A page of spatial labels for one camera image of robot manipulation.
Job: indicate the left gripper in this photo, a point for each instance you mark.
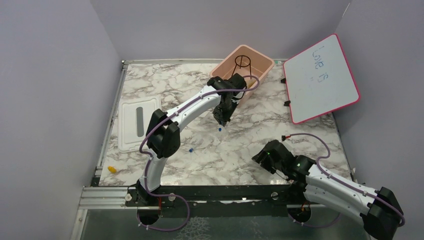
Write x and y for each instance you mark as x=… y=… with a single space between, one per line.
x=222 y=118

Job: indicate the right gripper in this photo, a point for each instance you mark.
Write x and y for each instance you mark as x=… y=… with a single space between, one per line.
x=262 y=157

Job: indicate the amber rubber tubing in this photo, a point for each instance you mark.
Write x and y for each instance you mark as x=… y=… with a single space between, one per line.
x=250 y=82

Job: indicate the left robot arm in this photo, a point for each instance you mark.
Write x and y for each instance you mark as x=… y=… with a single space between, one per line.
x=162 y=138

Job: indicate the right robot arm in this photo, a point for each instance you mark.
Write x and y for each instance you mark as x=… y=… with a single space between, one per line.
x=378 y=210

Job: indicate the pink plastic bin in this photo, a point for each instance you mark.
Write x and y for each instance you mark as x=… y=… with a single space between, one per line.
x=245 y=61

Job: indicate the pink framed whiteboard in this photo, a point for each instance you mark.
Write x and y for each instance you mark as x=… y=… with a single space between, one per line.
x=319 y=80

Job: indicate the white plastic lid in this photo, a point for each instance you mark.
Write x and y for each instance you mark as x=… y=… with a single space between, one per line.
x=134 y=116

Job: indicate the small yellow object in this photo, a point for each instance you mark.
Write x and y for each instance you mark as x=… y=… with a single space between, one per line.
x=111 y=169

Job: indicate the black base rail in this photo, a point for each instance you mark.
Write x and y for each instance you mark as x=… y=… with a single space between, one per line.
x=206 y=201

